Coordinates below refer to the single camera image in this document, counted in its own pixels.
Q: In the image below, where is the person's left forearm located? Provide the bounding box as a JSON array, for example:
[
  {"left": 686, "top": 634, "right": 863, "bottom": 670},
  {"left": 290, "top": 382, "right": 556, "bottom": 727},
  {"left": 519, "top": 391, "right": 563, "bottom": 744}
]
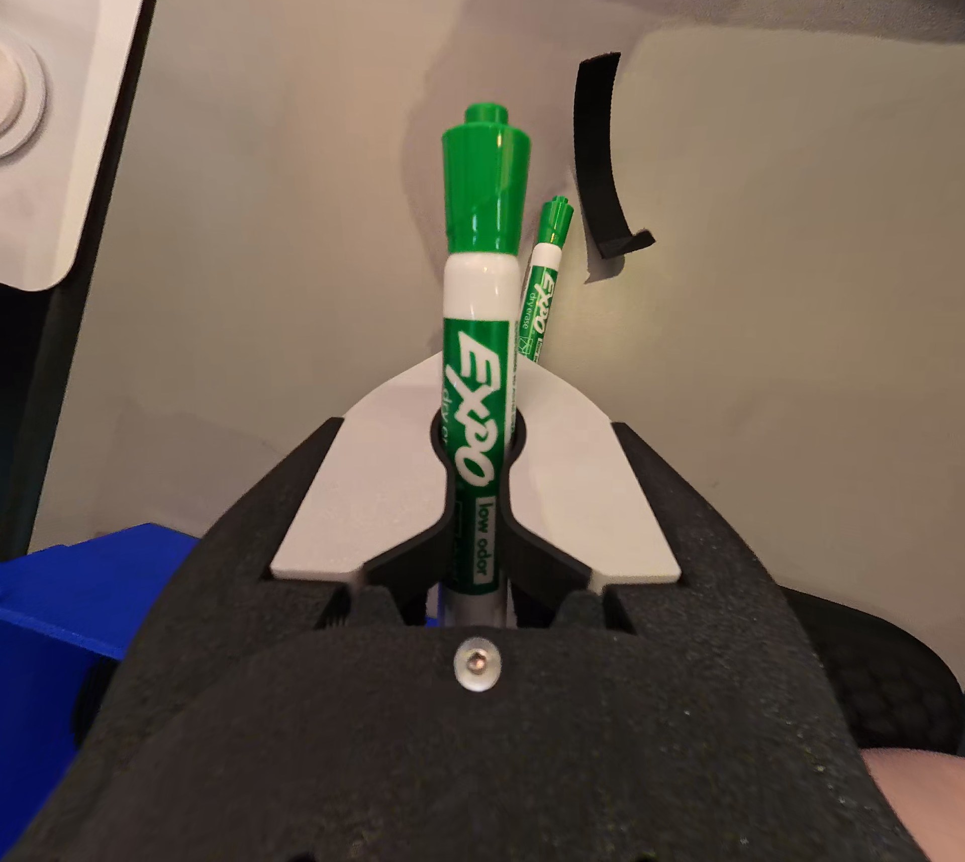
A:
[{"left": 861, "top": 745, "right": 965, "bottom": 862}]

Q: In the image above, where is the green dry-erase marker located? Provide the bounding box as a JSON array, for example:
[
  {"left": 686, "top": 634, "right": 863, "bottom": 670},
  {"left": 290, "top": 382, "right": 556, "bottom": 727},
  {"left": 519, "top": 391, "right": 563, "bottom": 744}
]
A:
[
  {"left": 441, "top": 102, "right": 533, "bottom": 631},
  {"left": 516, "top": 196, "right": 576, "bottom": 371}
]

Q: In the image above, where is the black hook-and-loop strap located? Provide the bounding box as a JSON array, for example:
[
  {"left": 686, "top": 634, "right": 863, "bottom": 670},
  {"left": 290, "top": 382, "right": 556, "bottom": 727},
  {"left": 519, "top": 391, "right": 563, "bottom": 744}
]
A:
[{"left": 573, "top": 52, "right": 657, "bottom": 261}]

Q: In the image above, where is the blue plastic bin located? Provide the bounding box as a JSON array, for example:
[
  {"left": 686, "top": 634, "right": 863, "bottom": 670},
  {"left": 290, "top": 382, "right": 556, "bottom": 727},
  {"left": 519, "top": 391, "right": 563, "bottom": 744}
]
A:
[{"left": 0, "top": 521, "right": 203, "bottom": 829}]

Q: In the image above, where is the white sign stand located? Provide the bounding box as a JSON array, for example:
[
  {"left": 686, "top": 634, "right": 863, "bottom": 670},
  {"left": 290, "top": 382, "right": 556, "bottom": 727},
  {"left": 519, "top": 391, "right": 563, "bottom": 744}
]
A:
[{"left": 0, "top": 0, "right": 146, "bottom": 292}]

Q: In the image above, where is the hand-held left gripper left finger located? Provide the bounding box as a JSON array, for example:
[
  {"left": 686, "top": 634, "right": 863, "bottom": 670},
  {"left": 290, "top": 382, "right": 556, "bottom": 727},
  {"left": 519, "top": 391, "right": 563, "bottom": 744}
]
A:
[{"left": 268, "top": 353, "right": 455, "bottom": 587}]

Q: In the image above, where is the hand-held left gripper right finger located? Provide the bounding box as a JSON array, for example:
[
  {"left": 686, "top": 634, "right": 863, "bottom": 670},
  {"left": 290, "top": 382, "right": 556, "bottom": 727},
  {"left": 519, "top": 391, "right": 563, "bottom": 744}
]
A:
[{"left": 507, "top": 360, "right": 685, "bottom": 593}]

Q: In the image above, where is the black mesh armrest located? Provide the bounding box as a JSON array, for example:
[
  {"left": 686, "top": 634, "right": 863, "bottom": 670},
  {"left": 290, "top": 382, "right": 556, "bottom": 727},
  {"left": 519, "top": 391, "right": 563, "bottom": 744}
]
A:
[{"left": 780, "top": 587, "right": 965, "bottom": 759}]

